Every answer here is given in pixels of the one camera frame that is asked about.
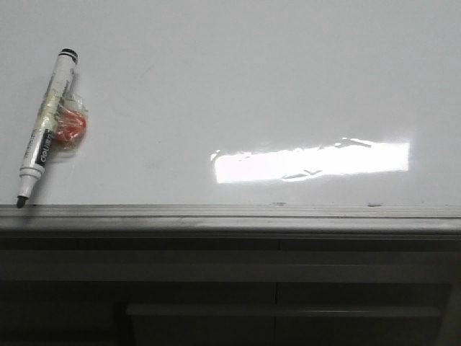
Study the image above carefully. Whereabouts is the white black whiteboard marker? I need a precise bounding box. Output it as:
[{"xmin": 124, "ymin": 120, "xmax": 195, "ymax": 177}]
[{"xmin": 16, "ymin": 48, "xmax": 78, "ymax": 209}]

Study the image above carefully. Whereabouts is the grey cabinet below whiteboard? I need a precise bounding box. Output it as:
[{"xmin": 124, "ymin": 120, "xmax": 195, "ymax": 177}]
[{"xmin": 1, "ymin": 239, "xmax": 460, "ymax": 345}]

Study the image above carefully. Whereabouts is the white whiteboard with aluminium frame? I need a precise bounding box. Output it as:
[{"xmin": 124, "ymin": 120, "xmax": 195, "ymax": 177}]
[{"xmin": 1, "ymin": 1, "xmax": 460, "ymax": 242}]

